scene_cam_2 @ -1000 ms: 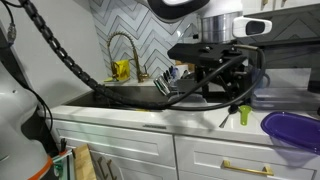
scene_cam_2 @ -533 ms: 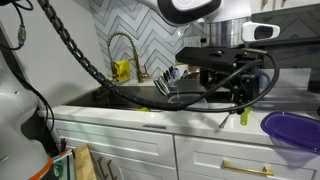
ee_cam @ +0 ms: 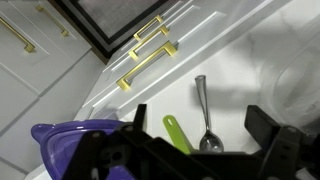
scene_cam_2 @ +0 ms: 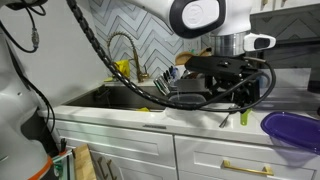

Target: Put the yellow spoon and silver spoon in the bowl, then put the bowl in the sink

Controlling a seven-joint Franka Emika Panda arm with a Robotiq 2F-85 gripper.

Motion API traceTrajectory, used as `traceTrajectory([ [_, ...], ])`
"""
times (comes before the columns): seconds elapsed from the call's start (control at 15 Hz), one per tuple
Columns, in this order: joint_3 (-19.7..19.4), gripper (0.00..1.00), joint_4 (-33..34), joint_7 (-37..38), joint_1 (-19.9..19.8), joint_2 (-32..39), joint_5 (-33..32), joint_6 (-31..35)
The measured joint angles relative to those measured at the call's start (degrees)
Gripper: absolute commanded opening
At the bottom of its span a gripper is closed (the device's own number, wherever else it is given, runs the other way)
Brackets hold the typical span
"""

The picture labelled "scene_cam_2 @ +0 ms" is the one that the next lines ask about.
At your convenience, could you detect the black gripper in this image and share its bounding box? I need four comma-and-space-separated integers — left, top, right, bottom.
184, 54, 262, 110

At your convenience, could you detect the yellow green plastic spoon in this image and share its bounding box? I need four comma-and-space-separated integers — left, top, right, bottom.
239, 108, 253, 127

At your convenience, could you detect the silver metal spoon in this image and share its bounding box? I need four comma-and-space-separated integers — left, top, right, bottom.
218, 104, 239, 129

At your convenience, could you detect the stainless steel sink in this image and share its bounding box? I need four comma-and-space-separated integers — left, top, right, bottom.
64, 83, 172, 113

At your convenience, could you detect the white sink front panel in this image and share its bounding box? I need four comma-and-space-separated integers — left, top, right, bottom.
53, 119, 177, 168

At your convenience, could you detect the clear storage box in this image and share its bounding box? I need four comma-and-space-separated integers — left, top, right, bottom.
263, 87, 320, 113

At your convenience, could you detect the purple lidded clear container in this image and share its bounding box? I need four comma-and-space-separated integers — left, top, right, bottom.
260, 111, 320, 168

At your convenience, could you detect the white drawer front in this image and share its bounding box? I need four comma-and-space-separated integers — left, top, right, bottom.
174, 134, 320, 180

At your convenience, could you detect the white mug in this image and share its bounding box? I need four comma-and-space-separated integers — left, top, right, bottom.
174, 64, 188, 79

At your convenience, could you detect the round wooden board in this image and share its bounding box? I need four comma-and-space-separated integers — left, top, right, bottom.
174, 50, 195, 67

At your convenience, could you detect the metal cutlery holder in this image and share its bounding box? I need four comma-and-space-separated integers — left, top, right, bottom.
153, 73, 174, 97

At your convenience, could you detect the dark label plate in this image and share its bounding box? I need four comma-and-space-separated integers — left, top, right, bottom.
142, 124, 168, 130

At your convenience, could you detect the white upper cabinet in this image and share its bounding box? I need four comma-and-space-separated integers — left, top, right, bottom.
249, 0, 320, 15

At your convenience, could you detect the gold spring faucet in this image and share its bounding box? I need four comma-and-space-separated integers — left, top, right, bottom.
106, 31, 150, 84

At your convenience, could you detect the yellow rubber glove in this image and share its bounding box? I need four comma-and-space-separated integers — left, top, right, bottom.
113, 59, 132, 81

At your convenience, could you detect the white cabinet door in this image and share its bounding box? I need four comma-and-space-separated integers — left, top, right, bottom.
89, 149, 178, 180

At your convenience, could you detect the light wooden plank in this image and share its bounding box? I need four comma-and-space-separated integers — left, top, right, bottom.
72, 143, 98, 180

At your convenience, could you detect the small black clamp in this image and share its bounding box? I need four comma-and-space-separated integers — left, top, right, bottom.
59, 137, 68, 154

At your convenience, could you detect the clear panel with green edge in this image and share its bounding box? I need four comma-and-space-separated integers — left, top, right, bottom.
51, 149, 76, 180

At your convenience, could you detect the wooden board with handle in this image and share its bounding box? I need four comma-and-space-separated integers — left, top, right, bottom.
197, 46, 214, 58

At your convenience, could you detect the gold drawer handle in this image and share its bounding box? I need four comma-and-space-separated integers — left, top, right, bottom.
222, 159, 275, 177

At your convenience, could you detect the white wall outlet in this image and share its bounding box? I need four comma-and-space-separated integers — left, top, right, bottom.
183, 37, 203, 55

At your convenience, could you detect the gold door handle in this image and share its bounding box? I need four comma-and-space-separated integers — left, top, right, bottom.
96, 156, 109, 180
106, 159, 118, 180

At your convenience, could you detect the black corrugated cable conduit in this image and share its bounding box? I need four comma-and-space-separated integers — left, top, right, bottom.
65, 0, 278, 113

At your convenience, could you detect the thin black cable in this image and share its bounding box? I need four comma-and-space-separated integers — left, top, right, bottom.
6, 43, 57, 134

